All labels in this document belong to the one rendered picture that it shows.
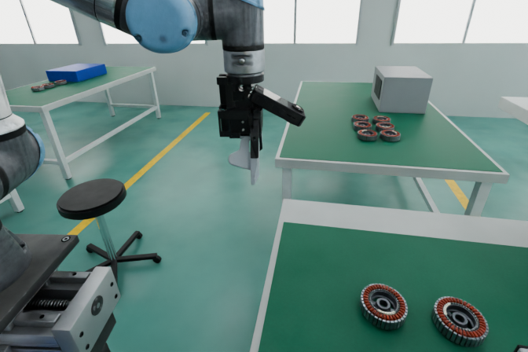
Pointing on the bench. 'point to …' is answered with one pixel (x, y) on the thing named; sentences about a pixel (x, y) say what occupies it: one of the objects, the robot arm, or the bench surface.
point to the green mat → (348, 321)
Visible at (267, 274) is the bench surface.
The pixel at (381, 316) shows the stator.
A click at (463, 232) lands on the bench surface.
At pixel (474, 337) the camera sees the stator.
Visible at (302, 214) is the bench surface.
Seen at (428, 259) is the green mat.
